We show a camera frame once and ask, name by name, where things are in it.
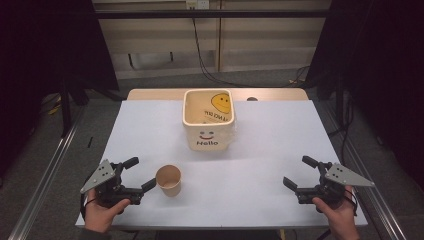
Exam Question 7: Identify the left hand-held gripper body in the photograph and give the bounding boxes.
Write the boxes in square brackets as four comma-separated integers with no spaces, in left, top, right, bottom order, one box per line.
[79,159,145,209]

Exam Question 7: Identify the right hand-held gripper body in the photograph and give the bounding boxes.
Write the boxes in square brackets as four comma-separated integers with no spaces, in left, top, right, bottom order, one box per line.
[295,161,375,205]

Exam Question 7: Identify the brown paper cup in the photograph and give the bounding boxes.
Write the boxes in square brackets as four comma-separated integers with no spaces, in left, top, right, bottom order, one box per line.
[155,164,183,198]

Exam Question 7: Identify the person's right hand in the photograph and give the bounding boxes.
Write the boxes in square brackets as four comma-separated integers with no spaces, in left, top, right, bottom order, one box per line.
[311,185,361,234]

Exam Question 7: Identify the person's left hand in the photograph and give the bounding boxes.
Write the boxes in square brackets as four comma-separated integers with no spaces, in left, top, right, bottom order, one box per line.
[82,197,132,234]

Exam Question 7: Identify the white table cover sheet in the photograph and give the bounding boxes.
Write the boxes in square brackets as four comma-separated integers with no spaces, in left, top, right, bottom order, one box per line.
[75,99,368,230]

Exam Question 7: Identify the cream square smiley-face bin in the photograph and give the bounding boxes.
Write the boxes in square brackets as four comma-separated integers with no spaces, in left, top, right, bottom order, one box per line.
[181,88,236,153]

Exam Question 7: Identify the black metal stand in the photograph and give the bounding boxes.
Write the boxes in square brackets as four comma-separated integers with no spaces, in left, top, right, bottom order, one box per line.
[59,75,74,138]

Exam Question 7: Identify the dark curtain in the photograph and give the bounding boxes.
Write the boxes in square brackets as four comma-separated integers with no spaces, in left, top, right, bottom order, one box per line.
[305,0,424,192]
[0,0,120,178]

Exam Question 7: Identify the wooden vertical batten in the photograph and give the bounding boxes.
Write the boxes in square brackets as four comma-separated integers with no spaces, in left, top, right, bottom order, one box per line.
[214,0,223,73]

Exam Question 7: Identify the black horizontal bar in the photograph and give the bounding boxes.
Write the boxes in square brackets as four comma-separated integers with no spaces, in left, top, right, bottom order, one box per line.
[94,9,330,20]

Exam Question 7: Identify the black floor cable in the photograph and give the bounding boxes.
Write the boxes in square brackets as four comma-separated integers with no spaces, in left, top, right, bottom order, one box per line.
[327,95,355,165]

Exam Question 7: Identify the aluminium floor rail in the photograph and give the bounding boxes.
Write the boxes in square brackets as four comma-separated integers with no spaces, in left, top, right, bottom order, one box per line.
[323,105,408,240]
[7,104,86,240]

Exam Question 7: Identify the black hanging cable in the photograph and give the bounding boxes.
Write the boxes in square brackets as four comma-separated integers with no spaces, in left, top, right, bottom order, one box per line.
[191,17,256,88]

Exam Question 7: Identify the white wall socket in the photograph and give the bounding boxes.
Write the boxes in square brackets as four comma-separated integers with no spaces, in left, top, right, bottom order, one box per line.
[185,0,211,11]

